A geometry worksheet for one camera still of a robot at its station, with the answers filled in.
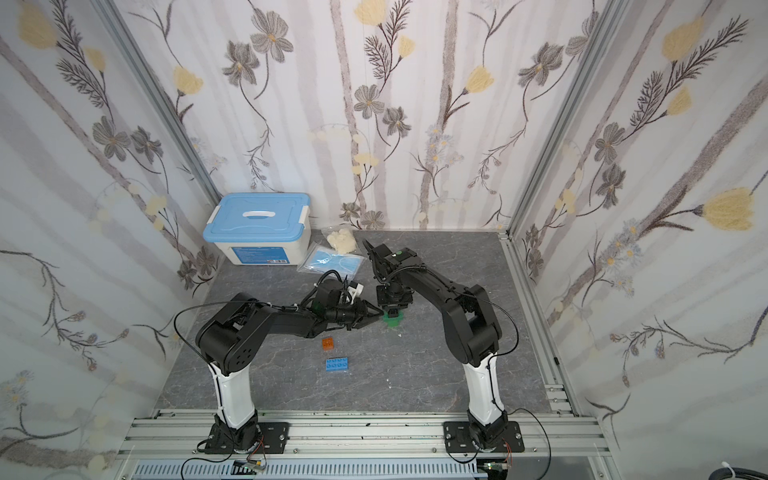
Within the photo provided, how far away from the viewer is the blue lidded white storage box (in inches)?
38.9

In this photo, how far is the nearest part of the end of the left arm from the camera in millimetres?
802

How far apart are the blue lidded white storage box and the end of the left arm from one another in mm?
303
